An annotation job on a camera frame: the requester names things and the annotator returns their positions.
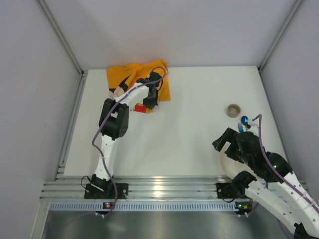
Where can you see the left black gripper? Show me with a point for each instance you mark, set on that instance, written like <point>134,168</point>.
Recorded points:
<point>150,101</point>

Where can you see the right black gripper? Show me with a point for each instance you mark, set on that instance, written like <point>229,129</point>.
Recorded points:
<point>231,148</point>

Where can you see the small speckled grey cup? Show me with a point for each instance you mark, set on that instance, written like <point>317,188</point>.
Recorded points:
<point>233,110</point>

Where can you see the cream ceramic plate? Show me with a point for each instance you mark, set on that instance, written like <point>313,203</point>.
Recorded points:
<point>231,167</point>

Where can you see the orange Mickey Mouse placemat cloth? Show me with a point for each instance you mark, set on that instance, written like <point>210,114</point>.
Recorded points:
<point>121,78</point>

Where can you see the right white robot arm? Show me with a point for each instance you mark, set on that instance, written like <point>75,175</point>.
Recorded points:
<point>267,178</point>

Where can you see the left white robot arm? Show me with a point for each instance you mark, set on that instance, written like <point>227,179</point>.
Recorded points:
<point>114,122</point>

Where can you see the blue metallic fork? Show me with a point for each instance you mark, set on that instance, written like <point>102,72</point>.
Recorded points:
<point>240,127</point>

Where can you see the blue metallic spoon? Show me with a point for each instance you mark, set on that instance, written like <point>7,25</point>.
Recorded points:
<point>245,121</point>

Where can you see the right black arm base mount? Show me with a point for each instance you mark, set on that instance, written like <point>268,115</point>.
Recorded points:
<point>227,193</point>

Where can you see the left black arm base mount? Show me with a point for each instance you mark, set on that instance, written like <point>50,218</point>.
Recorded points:
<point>92,192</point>

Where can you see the slotted grey cable duct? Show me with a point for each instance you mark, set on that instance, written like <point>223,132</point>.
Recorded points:
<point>149,206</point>

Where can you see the aluminium extrusion rail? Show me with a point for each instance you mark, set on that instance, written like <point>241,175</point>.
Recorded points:
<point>140,188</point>

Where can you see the left corner aluminium post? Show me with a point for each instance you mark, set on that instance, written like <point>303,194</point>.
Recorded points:
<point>58,32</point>

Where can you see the corner aluminium post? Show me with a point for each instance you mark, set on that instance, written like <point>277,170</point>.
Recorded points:
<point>288,20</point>
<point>58,32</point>

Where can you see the right corner aluminium post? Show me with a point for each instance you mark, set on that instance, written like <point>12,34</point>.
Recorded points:
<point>288,20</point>

